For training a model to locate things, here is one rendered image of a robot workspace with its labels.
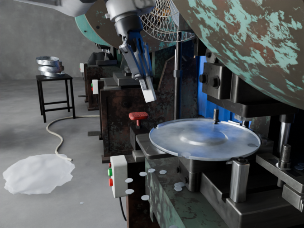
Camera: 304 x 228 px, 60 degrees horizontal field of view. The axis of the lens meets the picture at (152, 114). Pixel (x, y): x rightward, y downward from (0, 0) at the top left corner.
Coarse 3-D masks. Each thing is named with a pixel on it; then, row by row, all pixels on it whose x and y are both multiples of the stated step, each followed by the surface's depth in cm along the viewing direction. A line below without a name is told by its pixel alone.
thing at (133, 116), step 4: (136, 112) 102; (140, 112) 101; (144, 112) 102; (132, 116) 97; (136, 116) 97; (140, 116) 97; (144, 116) 97; (148, 116) 99; (140, 120) 100; (140, 124) 100
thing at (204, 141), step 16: (176, 128) 77; (192, 128) 76; (208, 128) 76; (224, 128) 77; (240, 128) 77; (160, 144) 66; (176, 144) 66; (192, 144) 66; (208, 144) 65; (224, 144) 66; (240, 144) 66; (256, 144) 66; (208, 160) 58; (224, 160) 58
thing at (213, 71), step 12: (216, 60) 68; (204, 72) 70; (216, 72) 64; (228, 72) 62; (204, 84) 70; (216, 84) 64; (228, 84) 63; (240, 84) 61; (216, 96) 65; (228, 96) 64; (240, 96) 62; (252, 96) 63; (264, 96) 64
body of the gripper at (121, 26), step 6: (126, 18) 70; (132, 18) 70; (138, 18) 72; (114, 24) 72; (120, 24) 70; (126, 24) 70; (132, 24) 70; (138, 24) 71; (120, 30) 71; (126, 30) 70; (132, 30) 71; (138, 30) 73; (120, 36) 74; (126, 36) 70; (132, 36) 72; (138, 36) 75; (132, 42) 71; (132, 48) 72
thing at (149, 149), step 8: (136, 136) 72; (144, 136) 72; (144, 144) 67; (152, 144) 67; (144, 152) 63; (152, 152) 62; (160, 152) 62; (184, 160) 71; (192, 160) 67; (176, 168) 75; (184, 168) 72; (192, 168) 67; (200, 168) 68; (208, 168) 68; (216, 168) 69; (184, 176) 72; (192, 176) 68; (192, 184) 69
